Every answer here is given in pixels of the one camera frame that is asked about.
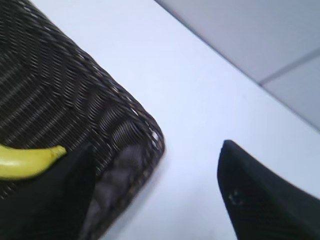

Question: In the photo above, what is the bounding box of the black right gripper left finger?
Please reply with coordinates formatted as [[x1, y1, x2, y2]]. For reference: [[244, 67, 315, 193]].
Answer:
[[0, 144, 96, 240]]

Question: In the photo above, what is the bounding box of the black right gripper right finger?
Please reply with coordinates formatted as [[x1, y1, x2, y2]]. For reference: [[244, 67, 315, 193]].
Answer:
[[217, 140, 320, 240]]

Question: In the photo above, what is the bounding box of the yellow banana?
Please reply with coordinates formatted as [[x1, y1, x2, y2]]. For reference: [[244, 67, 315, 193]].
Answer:
[[0, 145, 67, 181]]

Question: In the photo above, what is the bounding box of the dark brown wicker basket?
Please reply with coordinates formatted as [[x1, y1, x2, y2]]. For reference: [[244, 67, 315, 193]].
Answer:
[[0, 0, 165, 240]]

